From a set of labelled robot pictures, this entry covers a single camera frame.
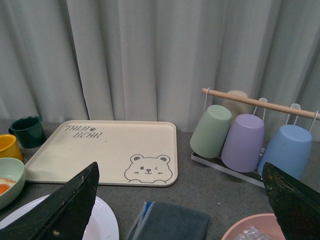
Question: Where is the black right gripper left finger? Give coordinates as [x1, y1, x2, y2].
[0, 161, 100, 240]

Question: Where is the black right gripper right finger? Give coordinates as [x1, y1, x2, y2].
[262, 162, 320, 240]

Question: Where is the white round plate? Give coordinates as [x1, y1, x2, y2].
[0, 195, 120, 240]

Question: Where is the pink bowl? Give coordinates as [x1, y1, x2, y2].
[222, 213, 285, 240]

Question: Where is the clear plastic wrapper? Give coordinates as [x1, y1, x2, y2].
[233, 226, 285, 240]

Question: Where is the blue plastic cup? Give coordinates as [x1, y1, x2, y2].
[257, 124, 313, 180]

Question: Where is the fake fried egg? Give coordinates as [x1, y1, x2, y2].
[0, 178, 16, 195]

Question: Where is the light green bowl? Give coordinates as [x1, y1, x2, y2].
[0, 157, 26, 210]

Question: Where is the purple plastic cup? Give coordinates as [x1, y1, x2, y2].
[221, 114, 265, 173]

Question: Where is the yellow mug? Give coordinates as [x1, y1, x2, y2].
[0, 134, 24, 162]

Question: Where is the cream bear serving tray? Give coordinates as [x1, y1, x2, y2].
[25, 120, 178, 187]

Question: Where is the dark green mug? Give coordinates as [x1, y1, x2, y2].
[8, 116, 47, 149]

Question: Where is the grey blue folded cloth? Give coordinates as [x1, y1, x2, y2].
[126, 201, 211, 240]

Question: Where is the green plastic cup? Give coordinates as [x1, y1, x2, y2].
[190, 105, 232, 158]

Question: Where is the beige plastic cup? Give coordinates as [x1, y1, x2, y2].
[222, 90, 250, 121]

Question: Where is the grey white curtain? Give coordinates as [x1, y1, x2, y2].
[0, 0, 320, 132]

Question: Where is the white wire cup rack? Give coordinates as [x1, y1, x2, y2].
[191, 87, 320, 188]

